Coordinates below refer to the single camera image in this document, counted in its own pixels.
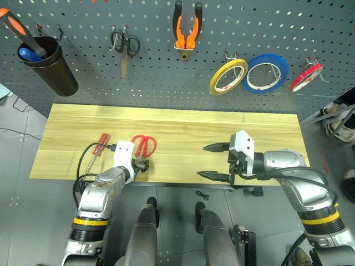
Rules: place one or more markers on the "dark bystander shoe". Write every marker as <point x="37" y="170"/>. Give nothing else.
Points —
<point x="350" y="187"/>

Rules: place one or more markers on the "black table foot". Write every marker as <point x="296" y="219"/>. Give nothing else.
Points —
<point x="256" y="190"/>

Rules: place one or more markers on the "dark cylindrical tool cup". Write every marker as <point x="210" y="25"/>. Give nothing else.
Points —
<point x="56" y="74"/>

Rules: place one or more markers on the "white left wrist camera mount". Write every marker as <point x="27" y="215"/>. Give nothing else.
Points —
<point x="124" y="155"/>

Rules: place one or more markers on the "camouflage patterned shoe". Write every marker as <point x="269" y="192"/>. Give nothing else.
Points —
<point x="301" y="257"/>

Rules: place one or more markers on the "blue marker pen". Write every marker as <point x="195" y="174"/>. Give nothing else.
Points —
<point x="27" y="54"/>

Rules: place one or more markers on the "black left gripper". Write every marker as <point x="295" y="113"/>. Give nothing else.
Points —
<point x="142" y="165"/>

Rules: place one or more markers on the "yellow tape roll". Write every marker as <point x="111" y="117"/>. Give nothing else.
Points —
<point x="215" y="79"/>

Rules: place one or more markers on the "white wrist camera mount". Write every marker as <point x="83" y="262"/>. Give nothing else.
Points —
<point x="124" y="155"/>
<point x="244" y="144"/>

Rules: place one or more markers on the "metal pliers holder bracket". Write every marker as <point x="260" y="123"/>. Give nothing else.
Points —
<point x="191" y="48"/>

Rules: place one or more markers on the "grey perforated pegboard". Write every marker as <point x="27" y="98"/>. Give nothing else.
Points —
<point x="166" y="72"/>

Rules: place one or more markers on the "black frame with wheel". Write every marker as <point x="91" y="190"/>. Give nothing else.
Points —
<point x="248" y="245"/>

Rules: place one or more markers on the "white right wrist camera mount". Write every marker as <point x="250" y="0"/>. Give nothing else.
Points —
<point x="244" y="144"/>

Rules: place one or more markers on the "dark grey rounded leg cover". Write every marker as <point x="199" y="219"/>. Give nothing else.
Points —
<point x="142" y="238"/>
<point x="216" y="238"/>

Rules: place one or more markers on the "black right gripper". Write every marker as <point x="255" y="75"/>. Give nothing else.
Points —
<point x="237" y="164"/>

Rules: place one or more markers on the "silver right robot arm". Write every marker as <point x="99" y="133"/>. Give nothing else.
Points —
<point x="308" y="191"/>

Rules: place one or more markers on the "metal pegboard hook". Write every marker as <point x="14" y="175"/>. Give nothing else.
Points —
<point x="61" y="31"/>
<point x="274" y="72"/>
<point x="38" y="28"/>
<point x="125" y="27"/>
<point x="231" y="56"/>
<point x="321" y="74"/>

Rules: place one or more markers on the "blue tape roll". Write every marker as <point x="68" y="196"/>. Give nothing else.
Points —
<point x="266" y="57"/>

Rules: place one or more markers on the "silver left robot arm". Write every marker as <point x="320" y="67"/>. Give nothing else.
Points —
<point x="97" y="194"/>

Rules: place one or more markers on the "red tape roll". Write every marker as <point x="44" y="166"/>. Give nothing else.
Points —
<point x="305" y="72"/>

